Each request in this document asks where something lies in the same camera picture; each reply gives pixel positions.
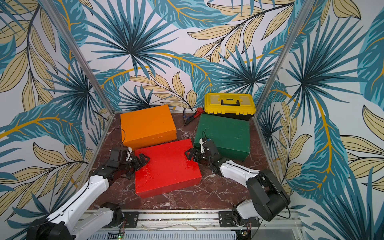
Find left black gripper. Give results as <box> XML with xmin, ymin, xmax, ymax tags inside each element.
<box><xmin>119</xmin><ymin>153</ymin><xmax>150</xmax><ymax>178</ymax></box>

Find red shoebox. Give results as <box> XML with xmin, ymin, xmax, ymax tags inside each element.
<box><xmin>135</xmin><ymin>139</ymin><xmax>202</xmax><ymax>199</ymax></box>

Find green shoebox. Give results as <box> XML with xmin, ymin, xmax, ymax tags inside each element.
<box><xmin>193</xmin><ymin>114</ymin><xmax>251</xmax><ymax>162</ymax></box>

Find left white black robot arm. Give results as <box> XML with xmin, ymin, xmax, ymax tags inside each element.
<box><xmin>27</xmin><ymin>148</ymin><xmax>150</xmax><ymax>240</ymax></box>

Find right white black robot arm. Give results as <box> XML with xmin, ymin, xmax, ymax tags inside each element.
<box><xmin>185</xmin><ymin>138</ymin><xmax>291</xmax><ymax>227</ymax></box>

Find orange shoebox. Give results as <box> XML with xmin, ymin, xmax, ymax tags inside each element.
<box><xmin>120</xmin><ymin>105</ymin><xmax>177</xmax><ymax>150</ymax></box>

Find yellow black toolbox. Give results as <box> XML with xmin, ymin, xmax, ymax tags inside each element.
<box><xmin>204</xmin><ymin>93</ymin><xmax>256</xmax><ymax>121</ymax></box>

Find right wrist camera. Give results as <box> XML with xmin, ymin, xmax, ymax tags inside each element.
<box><xmin>199</xmin><ymin>138</ymin><xmax>210</xmax><ymax>154</ymax></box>

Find red handled pliers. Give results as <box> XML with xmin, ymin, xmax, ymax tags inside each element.
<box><xmin>183</xmin><ymin>108</ymin><xmax>205</xmax><ymax>126</ymax></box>

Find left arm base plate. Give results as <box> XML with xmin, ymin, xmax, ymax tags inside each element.
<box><xmin>105</xmin><ymin>212</ymin><xmax>139</xmax><ymax>229</ymax></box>

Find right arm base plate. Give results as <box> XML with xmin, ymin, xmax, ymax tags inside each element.
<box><xmin>218</xmin><ymin>211</ymin><xmax>260</xmax><ymax>228</ymax></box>

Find left aluminium corner post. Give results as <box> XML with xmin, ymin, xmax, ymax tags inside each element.
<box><xmin>41</xmin><ymin>0</ymin><xmax>115</xmax><ymax>115</ymax></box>

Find aluminium corner post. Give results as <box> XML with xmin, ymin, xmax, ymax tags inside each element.
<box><xmin>255</xmin><ymin>0</ymin><xmax>315</xmax><ymax>117</ymax></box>
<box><xmin>41</xmin><ymin>0</ymin><xmax>115</xmax><ymax>115</ymax></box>

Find aluminium front rail frame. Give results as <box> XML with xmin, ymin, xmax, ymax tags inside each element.
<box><xmin>80</xmin><ymin>209</ymin><xmax>308</xmax><ymax>240</ymax></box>

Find right aluminium corner post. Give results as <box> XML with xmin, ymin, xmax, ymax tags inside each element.
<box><xmin>255</xmin><ymin>0</ymin><xmax>315</xmax><ymax>117</ymax></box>

